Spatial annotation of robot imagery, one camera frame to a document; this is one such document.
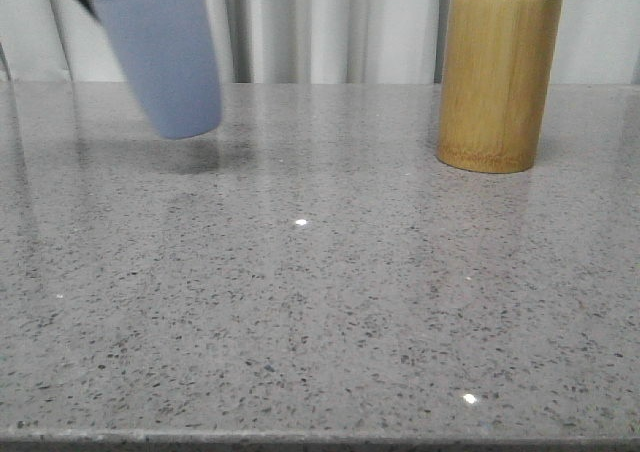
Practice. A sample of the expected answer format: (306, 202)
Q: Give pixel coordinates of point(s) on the bamboo cylinder holder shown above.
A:
(496, 71)

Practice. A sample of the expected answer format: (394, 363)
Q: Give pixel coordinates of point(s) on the blue plastic cup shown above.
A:
(166, 52)

